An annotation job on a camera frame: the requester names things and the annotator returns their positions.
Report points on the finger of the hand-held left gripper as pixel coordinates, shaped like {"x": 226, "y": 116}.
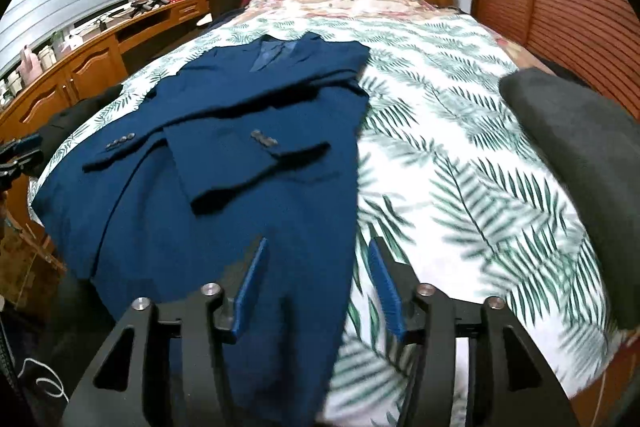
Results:
{"x": 32, "y": 142}

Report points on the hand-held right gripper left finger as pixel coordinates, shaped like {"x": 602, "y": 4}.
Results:
{"x": 247, "y": 294}

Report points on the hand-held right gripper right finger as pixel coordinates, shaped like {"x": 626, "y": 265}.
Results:
{"x": 387, "y": 294}

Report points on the navy blue suit jacket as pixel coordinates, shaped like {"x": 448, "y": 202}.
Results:
{"x": 210, "y": 187}

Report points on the black folded garment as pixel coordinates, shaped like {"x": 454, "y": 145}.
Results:
{"x": 80, "y": 117}

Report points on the wooden desk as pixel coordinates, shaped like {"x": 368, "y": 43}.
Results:
{"x": 90, "y": 67}

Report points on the leaf print bedsheet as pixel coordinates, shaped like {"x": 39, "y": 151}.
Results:
{"x": 450, "y": 167}

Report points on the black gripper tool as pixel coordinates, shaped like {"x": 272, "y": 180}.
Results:
{"x": 147, "y": 5}

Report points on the person's dark clothing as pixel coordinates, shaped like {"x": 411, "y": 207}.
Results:
{"x": 45, "y": 357}

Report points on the dark grey folded garment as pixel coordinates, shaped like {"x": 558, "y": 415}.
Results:
{"x": 580, "y": 177}

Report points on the floral blanket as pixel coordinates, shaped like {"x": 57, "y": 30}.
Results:
{"x": 350, "y": 4}

